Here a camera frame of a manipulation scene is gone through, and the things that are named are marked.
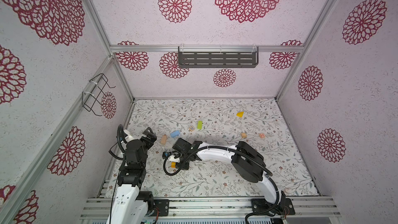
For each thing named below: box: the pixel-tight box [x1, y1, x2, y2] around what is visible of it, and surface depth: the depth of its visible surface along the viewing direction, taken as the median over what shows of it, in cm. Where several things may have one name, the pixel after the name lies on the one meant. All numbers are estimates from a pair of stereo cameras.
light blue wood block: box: [169, 130, 181, 138], surface depth 103 cm
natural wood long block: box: [160, 134, 167, 145], surface depth 99 cm
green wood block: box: [196, 120, 203, 130], surface depth 108 cm
